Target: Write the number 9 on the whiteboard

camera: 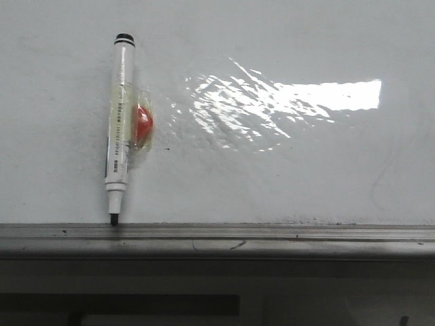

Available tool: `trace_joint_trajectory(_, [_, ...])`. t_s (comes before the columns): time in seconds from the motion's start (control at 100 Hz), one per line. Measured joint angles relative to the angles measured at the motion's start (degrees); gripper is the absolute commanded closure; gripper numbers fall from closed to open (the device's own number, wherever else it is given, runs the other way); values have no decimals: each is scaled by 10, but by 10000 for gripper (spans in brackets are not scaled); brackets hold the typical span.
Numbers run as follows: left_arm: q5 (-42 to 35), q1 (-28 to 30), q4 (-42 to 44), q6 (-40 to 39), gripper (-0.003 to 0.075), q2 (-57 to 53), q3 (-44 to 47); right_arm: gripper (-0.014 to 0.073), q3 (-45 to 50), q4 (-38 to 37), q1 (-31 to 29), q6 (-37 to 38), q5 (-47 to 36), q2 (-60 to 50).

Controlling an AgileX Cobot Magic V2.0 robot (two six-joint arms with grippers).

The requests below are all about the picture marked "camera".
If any white whiteboard marker pen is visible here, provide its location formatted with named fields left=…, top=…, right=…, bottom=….
left=105, top=33, right=135, bottom=226

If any aluminium whiteboard tray frame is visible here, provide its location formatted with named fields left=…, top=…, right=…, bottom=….
left=1, top=223, right=434, bottom=260

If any red round magnet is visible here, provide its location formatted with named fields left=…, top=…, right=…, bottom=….
left=131, top=103, right=154, bottom=147

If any white whiteboard surface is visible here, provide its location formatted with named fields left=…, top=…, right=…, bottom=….
left=1, top=1, right=434, bottom=225

